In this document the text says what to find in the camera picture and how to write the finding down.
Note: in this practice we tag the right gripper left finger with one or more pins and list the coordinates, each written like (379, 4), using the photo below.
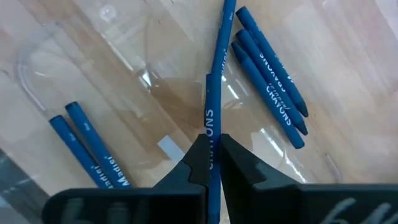
(140, 205)

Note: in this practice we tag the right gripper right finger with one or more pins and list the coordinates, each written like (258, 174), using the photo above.
(295, 205)

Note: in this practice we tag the large clear plastic bin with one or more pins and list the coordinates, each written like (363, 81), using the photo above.
(155, 46)

